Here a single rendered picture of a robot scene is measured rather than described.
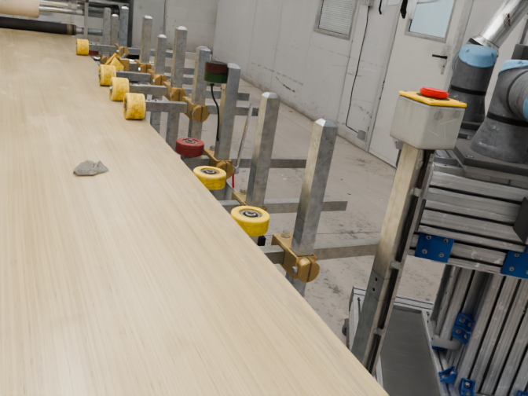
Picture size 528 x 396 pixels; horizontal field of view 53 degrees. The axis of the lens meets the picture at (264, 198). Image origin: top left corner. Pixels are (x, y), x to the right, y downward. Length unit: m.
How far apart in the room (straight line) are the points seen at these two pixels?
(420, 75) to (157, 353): 4.46
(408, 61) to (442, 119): 4.33
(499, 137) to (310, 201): 0.54
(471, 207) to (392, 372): 0.73
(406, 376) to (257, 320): 1.22
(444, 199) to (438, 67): 3.44
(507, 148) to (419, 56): 3.66
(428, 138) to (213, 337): 0.40
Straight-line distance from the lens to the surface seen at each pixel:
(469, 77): 1.86
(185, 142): 1.50
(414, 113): 0.79
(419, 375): 1.96
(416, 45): 5.06
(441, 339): 1.89
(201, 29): 10.46
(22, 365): 0.67
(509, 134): 1.39
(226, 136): 1.49
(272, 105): 1.23
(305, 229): 1.08
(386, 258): 0.87
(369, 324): 0.92
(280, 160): 1.64
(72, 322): 0.73
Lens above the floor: 1.32
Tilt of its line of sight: 21 degrees down
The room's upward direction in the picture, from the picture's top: 9 degrees clockwise
